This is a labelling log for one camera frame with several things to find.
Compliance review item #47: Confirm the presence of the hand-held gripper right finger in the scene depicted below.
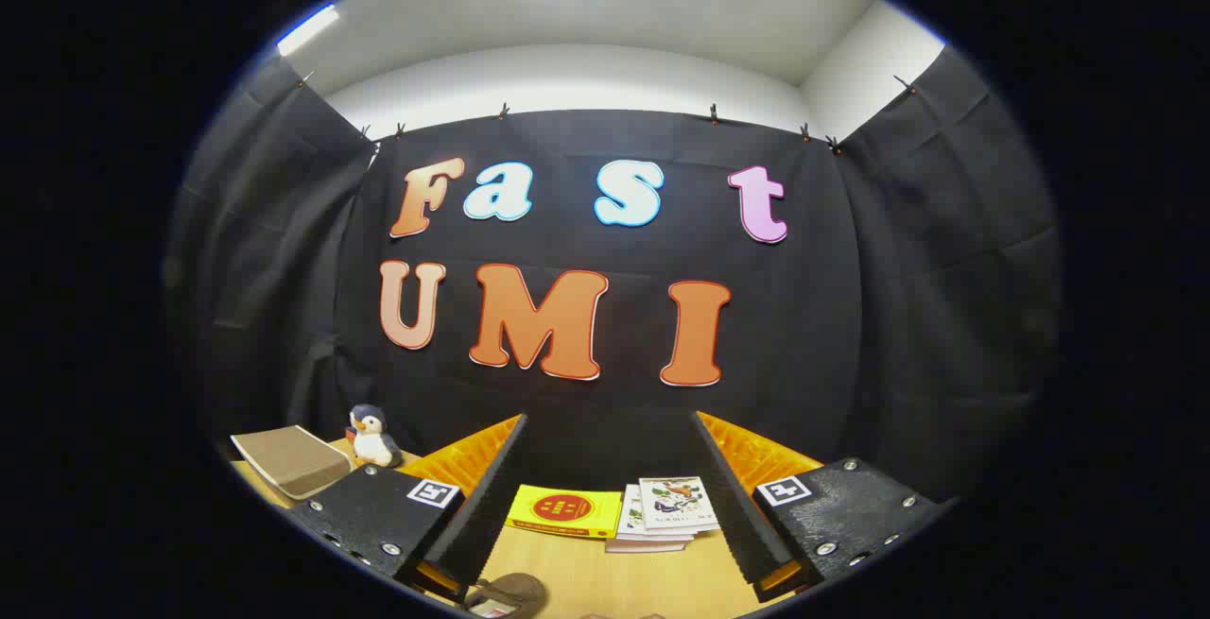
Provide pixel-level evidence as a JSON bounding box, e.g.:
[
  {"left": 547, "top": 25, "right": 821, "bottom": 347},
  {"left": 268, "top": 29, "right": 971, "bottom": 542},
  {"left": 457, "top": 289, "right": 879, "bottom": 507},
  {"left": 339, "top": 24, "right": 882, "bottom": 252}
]
[{"left": 690, "top": 411, "right": 958, "bottom": 604}]

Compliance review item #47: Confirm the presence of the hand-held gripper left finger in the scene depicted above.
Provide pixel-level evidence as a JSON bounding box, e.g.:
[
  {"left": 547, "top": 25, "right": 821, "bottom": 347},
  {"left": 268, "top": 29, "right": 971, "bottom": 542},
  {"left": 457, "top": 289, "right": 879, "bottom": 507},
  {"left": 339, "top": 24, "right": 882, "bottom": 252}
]
[{"left": 288, "top": 414, "right": 528, "bottom": 603}]

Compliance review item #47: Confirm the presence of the brown fuzzy shoe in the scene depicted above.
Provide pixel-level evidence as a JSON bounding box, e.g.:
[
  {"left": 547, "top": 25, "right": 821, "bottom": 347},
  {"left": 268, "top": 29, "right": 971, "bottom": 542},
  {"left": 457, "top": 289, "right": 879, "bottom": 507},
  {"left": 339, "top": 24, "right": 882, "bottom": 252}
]
[{"left": 461, "top": 574, "right": 549, "bottom": 618}]

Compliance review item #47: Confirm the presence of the brown fabric storage box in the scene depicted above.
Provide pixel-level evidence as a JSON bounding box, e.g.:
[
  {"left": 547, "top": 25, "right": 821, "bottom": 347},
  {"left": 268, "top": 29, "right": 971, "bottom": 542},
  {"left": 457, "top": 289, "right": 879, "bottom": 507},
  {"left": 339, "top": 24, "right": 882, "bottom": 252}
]
[{"left": 230, "top": 425, "right": 355, "bottom": 502}]

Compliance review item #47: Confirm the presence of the yellow book with red circle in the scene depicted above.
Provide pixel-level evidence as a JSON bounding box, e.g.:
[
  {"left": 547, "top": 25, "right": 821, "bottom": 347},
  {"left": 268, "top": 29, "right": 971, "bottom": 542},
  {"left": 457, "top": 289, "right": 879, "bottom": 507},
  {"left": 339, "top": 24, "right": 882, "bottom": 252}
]
[{"left": 504, "top": 484, "right": 623, "bottom": 541}]

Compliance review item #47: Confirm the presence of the penguin plush toy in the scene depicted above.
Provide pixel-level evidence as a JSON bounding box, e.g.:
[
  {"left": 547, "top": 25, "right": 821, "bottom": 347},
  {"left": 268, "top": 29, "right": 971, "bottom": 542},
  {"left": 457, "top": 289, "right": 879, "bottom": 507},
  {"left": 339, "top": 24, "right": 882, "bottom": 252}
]
[{"left": 345, "top": 404, "right": 403, "bottom": 469}]

